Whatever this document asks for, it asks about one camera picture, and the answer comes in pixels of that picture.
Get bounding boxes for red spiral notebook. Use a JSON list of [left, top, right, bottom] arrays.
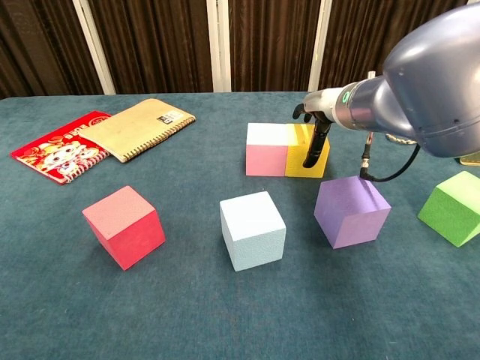
[[10, 109, 113, 186]]

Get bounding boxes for green foam cube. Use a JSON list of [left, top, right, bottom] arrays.
[[417, 170, 480, 248]]

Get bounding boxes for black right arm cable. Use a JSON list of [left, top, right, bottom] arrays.
[[358, 130, 422, 184]]

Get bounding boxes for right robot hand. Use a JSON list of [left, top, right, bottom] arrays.
[[292, 88, 338, 169]]

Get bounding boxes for teal felt table mat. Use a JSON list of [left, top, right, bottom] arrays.
[[0, 89, 480, 360]]

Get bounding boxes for red foam cube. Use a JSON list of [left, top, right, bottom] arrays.
[[81, 185, 167, 272]]

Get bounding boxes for purple foam cube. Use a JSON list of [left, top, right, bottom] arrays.
[[313, 174, 392, 250]]

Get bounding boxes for tan kraft spiral notebook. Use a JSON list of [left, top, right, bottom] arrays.
[[77, 97, 197, 164]]

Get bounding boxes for yellow foam cube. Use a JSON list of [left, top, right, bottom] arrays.
[[284, 124, 331, 179]]

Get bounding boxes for light blue foam cube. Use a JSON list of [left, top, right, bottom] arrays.
[[219, 190, 287, 272]]

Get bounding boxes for pink foam cube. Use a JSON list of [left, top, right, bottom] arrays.
[[245, 122, 290, 177]]

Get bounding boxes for dark brown curtain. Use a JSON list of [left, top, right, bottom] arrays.
[[0, 0, 470, 101]]

